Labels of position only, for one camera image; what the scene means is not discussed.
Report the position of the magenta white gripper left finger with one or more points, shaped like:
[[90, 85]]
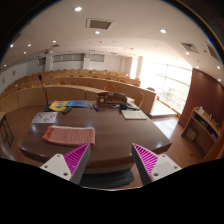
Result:
[[71, 165]]

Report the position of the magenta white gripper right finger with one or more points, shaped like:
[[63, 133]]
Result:
[[152, 167]]

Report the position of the pink folded towel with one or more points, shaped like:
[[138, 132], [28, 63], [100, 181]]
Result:
[[69, 136]]

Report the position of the white printed paper sheet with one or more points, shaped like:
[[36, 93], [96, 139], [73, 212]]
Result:
[[45, 117]]

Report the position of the white notebook pad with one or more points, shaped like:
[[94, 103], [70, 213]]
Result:
[[134, 115]]

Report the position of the black remote control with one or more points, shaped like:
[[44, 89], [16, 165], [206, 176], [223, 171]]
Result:
[[67, 109]]

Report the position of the yellow booklet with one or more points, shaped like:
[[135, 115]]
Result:
[[58, 105]]

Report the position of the wooden shelf cabinet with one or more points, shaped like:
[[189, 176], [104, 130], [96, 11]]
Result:
[[202, 129]]

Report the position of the blue booklet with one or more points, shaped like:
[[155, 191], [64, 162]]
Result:
[[77, 103]]

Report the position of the black gooseneck microphone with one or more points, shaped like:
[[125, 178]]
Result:
[[46, 107]]

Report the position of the small black box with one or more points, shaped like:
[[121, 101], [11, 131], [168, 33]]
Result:
[[123, 106]]

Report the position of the wooden chair behind table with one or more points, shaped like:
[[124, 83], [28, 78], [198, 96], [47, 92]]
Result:
[[138, 99]]

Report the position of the black metal side stand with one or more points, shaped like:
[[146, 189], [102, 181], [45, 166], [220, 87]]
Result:
[[5, 129]]

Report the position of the wooden box device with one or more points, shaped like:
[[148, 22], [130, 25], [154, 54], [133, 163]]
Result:
[[111, 98]]

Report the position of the long curved wooden desk row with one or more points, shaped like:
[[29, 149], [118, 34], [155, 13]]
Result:
[[36, 97]]

